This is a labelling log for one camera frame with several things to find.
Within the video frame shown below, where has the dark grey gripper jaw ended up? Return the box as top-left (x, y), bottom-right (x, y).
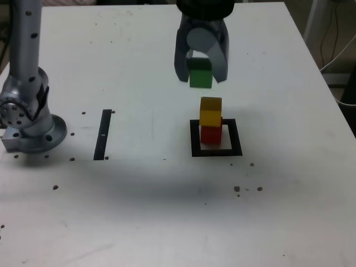
top-left (173, 27), bottom-right (192, 83)

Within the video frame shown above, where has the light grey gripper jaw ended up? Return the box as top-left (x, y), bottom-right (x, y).
top-left (186, 27), bottom-right (231, 84)

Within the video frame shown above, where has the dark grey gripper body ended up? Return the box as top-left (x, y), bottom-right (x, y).
top-left (179, 13), bottom-right (228, 32)

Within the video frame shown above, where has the green cube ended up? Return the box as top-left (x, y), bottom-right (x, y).
top-left (188, 57), bottom-right (214, 89)

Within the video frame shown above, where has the yellow cube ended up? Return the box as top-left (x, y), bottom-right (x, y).
top-left (199, 96), bottom-right (223, 127)

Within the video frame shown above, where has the red cube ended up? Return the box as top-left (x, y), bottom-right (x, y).
top-left (200, 116), bottom-right (224, 145)

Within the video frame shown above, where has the black tape square outline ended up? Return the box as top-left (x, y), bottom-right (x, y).
top-left (189, 118), bottom-right (243, 157)

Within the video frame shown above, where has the black tape strip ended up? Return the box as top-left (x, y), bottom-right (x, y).
top-left (93, 109), bottom-right (112, 161)

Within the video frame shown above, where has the white frame post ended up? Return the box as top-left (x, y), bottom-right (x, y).
top-left (303, 0), bottom-right (325, 42)

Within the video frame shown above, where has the white cable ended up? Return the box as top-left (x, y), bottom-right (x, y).
top-left (319, 35), bottom-right (356, 106)

